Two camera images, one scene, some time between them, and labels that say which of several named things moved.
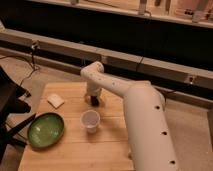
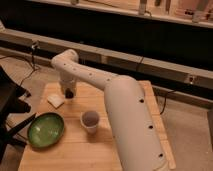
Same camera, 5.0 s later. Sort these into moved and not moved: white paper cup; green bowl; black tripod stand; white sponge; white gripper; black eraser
Moved: white gripper; black eraser
Not moved: green bowl; black tripod stand; white paper cup; white sponge
